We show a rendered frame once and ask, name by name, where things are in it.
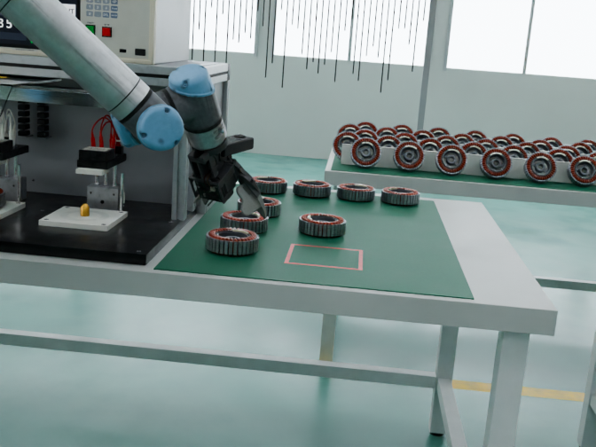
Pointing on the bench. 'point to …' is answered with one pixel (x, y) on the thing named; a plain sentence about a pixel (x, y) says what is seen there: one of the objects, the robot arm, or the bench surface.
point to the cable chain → (29, 121)
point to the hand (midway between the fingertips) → (237, 208)
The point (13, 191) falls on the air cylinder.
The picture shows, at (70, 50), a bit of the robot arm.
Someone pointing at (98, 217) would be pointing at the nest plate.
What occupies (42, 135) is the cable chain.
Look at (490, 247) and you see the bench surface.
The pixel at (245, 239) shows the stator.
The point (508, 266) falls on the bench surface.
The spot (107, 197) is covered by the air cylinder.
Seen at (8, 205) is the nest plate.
